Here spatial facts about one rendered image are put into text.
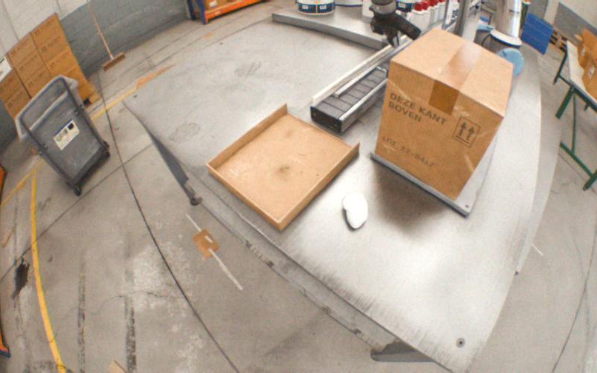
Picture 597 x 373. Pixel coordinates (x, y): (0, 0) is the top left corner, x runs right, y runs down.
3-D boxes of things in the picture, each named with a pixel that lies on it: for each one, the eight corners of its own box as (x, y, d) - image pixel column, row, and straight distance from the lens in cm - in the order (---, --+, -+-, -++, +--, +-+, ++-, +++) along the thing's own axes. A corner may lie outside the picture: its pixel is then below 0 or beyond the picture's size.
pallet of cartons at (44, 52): (92, 83, 461) (59, 9, 440) (101, 98, 383) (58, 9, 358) (36, 131, 477) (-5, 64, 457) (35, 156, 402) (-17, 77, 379)
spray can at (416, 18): (409, 41, 129) (415, 0, 123) (420, 45, 127) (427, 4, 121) (404, 44, 125) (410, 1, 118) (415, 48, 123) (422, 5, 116)
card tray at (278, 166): (287, 112, 85) (285, 102, 83) (358, 151, 74) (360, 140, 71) (209, 173, 74) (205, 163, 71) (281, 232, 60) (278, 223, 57)
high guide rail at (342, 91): (447, 16, 163) (448, 14, 163) (449, 17, 163) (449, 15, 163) (334, 97, 71) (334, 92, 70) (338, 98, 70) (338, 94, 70)
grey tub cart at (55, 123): (55, 171, 323) (6, 106, 295) (92, 129, 324) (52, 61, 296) (79, 209, 246) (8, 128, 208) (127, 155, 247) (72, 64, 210)
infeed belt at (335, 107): (455, 13, 222) (455, 9, 221) (464, 18, 221) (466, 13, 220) (313, 117, 81) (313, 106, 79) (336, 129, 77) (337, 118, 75)
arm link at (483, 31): (490, 52, 125) (498, 25, 122) (504, 67, 114) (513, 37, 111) (467, 45, 119) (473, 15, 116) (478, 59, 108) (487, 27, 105)
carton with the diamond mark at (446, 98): (418, 100, 93) (434, 26, 81) (481, 135, 92) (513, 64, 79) (373, 153, 71) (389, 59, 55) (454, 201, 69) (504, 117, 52)
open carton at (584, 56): (570, 52, 377) (579, 27, 373) (598, 75, 386) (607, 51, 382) (572, 60, 339) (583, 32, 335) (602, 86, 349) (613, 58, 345)
